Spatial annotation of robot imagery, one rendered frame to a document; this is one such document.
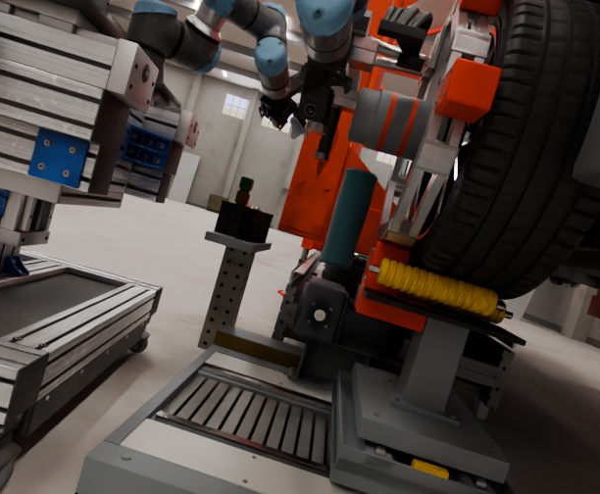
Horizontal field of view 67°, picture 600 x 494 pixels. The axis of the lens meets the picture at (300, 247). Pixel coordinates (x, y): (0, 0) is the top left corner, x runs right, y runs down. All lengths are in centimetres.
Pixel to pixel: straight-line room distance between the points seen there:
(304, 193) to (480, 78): 88
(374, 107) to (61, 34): 63
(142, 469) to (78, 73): 68
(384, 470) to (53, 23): 100
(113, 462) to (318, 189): 103
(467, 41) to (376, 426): 75
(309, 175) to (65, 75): 90
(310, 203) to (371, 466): 89
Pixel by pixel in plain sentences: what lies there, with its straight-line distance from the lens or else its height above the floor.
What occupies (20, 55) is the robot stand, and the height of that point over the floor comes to 70.
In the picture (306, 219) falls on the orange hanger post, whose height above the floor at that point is 58.
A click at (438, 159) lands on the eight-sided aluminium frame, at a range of 87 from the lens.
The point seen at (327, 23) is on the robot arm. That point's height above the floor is 82.
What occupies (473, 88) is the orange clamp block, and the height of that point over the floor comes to 84.
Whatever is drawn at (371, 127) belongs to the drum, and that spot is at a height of 81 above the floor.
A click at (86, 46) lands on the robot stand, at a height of 74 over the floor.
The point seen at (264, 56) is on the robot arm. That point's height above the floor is 90.
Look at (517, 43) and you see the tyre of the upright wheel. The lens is 91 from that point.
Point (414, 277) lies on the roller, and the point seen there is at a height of 52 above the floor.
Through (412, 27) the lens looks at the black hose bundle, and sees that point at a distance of 98.
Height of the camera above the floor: 56
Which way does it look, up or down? 3 degrees down
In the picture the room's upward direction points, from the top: 16 degrees clockwise
